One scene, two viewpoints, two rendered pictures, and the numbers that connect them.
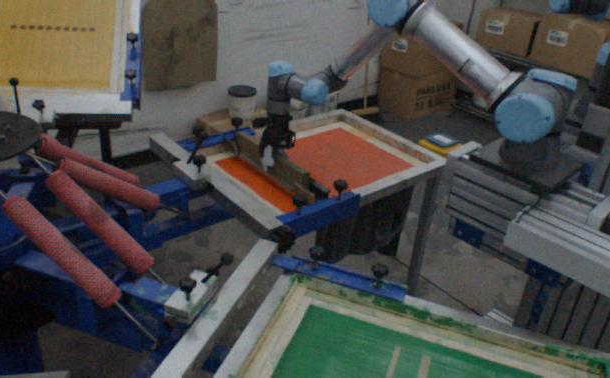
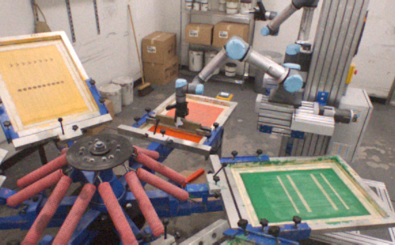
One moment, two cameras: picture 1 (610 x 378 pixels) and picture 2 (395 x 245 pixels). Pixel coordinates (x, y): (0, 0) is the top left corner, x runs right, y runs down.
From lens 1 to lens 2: 92 cm
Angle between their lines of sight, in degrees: 23
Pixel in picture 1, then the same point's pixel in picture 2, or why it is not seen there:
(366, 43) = (216, 64)
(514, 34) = (203, 35)
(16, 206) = (142, 172)
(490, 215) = (277, 120)
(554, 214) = (302, 113)
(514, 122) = (291, 86)
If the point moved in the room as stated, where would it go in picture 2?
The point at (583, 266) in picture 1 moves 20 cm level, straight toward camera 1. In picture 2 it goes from (321, 128) to (329, 145)
